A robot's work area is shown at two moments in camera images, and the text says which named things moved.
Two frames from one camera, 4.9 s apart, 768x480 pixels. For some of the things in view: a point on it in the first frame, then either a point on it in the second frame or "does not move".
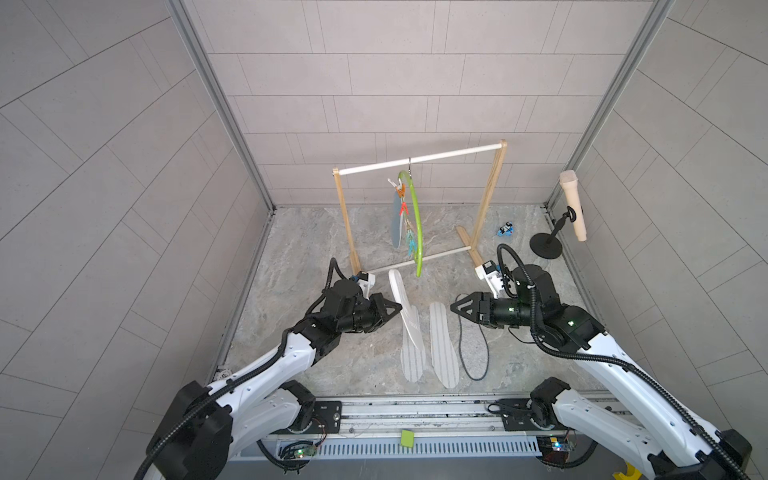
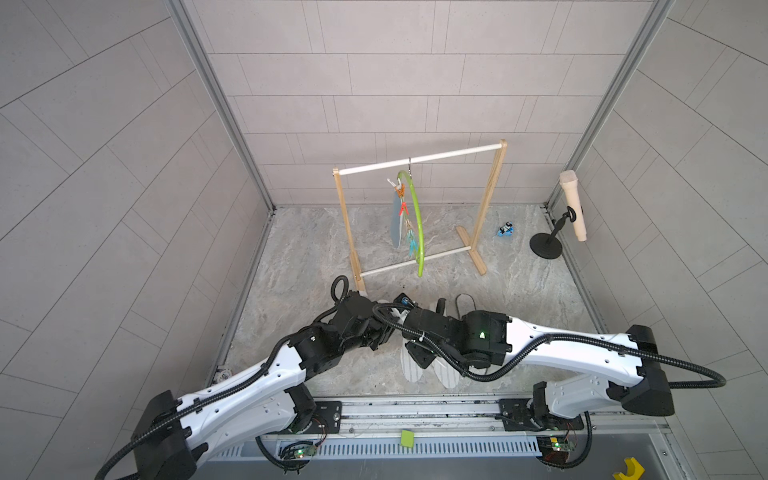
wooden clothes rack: [477, 240] does not move
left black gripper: [377, 306] to [386, 323]
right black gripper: [483, 303] to [411, 345]
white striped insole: [413, 358] does not move
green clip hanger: [409, 208] does not move
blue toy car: [507, 229] does not move
